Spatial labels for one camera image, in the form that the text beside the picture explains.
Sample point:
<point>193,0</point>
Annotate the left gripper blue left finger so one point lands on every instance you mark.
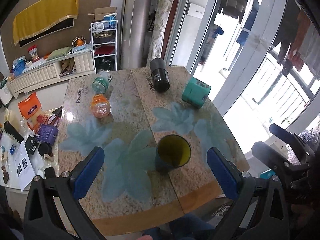
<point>86,171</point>

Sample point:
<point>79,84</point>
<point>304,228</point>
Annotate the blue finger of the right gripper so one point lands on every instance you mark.
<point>285,136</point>
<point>267,155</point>

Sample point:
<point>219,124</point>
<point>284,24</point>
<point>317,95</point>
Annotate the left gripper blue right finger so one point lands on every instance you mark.
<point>225,172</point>

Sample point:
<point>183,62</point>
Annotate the dark blue cup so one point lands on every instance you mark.
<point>172,152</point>

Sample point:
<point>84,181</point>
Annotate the white paper with QR codes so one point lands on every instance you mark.
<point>22,166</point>

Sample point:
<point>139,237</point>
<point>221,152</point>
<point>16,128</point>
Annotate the clear green-label jar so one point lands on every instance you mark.
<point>101,83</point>

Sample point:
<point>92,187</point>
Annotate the teal hexagonal container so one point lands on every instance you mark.
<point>196,92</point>

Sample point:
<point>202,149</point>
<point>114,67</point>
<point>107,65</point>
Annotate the white tufted tv cabinet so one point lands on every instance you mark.
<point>46,73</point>

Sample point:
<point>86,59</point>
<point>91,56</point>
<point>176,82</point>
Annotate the white air purifier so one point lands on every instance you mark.
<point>5,94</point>

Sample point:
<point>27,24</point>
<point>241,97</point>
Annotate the black cylindrical tumbler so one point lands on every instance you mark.
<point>159,75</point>

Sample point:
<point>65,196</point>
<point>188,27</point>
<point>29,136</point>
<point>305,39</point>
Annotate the green cushion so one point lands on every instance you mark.
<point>59,53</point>

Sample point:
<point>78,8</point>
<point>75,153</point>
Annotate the blue plastic basket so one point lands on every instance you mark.
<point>18,68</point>

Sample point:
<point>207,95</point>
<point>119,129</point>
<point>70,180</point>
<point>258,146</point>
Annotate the fruit bowl with oranges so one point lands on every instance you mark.
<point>79,43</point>

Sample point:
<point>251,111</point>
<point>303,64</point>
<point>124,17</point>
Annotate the red snack bag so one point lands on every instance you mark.
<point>33,53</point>

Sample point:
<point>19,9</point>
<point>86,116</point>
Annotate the white metal shelf rack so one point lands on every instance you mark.
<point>104,41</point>

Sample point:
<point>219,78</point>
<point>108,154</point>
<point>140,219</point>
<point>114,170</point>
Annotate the cardboard box on shelf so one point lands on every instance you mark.
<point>99,13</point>

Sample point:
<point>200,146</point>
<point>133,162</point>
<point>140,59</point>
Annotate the yellow cloth covered television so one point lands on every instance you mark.
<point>41,16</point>

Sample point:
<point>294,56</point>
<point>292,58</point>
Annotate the silver tower air conditioner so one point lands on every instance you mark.
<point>133,30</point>

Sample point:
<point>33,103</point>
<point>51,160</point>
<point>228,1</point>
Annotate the patterned beige curtain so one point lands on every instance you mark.
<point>161,19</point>

